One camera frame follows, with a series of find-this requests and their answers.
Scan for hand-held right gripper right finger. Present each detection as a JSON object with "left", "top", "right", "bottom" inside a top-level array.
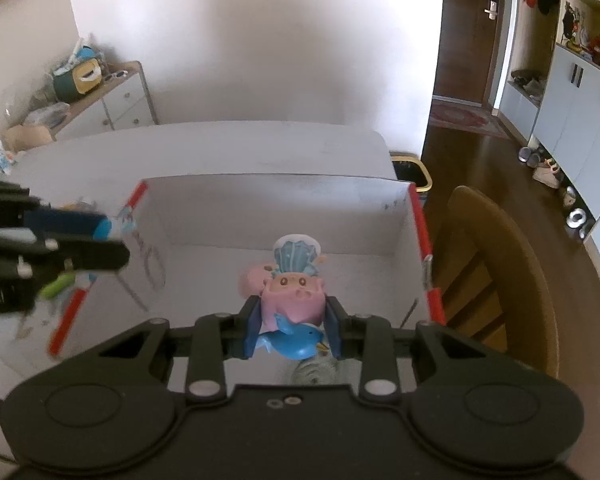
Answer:
[{"left": 325, "top": 296, "right": 506, "bottom": 403}]

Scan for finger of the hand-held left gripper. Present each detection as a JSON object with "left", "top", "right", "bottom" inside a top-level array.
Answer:
[
  {"left": 0, "top": 231, "right": 131, "bottom": 316},
  {"left": 0, "top": 176, "right": 113, "bottom": 240}
]

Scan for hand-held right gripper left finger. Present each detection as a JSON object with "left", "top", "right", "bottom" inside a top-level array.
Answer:
[{"left": 99, "top": 296, "right": 262, "bottom": 403}]

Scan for small green item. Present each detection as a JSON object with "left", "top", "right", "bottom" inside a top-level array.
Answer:
[{"left": 40, "top": 272, "right": 76, "bottom": 301}]

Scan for pink pig toy blue shell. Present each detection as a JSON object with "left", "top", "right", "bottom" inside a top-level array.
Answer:
[{"left": 239, "top": 234, "right": 331, "bottom": 361}]

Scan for small blue white item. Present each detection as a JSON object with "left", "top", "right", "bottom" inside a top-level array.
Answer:
[{"left": 111, "top": 205, "right": 138, "bottom": 236}]

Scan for white cardboard box red edges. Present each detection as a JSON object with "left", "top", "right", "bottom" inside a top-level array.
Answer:
[{"left": 0, "top": 172, "right": 448, "bottom": 391}]

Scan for clear glass jar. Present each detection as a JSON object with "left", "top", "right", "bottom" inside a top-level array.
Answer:
[{"left": 287, "top": 355, "right": 341, "bottom": 386}]

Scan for blue white packet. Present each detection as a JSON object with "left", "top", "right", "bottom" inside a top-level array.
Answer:
[{"left": 0, "top": 141, "right": 21, "bottom": 176}]

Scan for brown cardboard box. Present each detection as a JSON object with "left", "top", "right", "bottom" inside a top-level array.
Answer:
[{"left": 5, "top": 125, "right": 56, "bottom": 153}]

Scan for clear plastic bag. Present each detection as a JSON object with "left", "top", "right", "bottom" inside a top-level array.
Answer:
[{"left": 22, "top": 101, "right": 71, "bottom": 128}]

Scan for white wooden sideboard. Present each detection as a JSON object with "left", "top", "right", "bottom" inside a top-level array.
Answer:
[{"left": 50, "top": 60, "right": 158, "bottom": 142}]

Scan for green yellow tissue box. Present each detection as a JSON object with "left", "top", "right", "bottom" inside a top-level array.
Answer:
[{"left": 52, "top": 57, "right": 106, "bottom": 103}]

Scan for wooden chair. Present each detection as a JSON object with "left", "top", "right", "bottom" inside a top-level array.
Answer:
[{"left": 430, "top": 185, "right": 561, "bottom": 381}]

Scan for black bin gold rim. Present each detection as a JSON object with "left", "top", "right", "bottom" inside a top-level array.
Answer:
[{"left": 389, "top": 150, "right": 433, "bottom": 193}]

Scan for patterned door rug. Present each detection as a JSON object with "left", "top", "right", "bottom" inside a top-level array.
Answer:
[{"left": 427, "top": 99, "right": 511, "bottom": 140}]

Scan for black white slippers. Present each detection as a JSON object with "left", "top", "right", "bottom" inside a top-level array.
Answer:
[{"left": 562, "top": 186, "right": 592, "bottom": 242}]

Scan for dark brown door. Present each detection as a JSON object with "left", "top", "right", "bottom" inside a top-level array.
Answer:
[{"left": 432, "top": 0, "right": 508, "bottom": 108}]

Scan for white wall cabinet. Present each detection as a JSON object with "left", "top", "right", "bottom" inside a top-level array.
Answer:
[{"left": 497, "top": 0, "right": 600, "bottom": 241}]

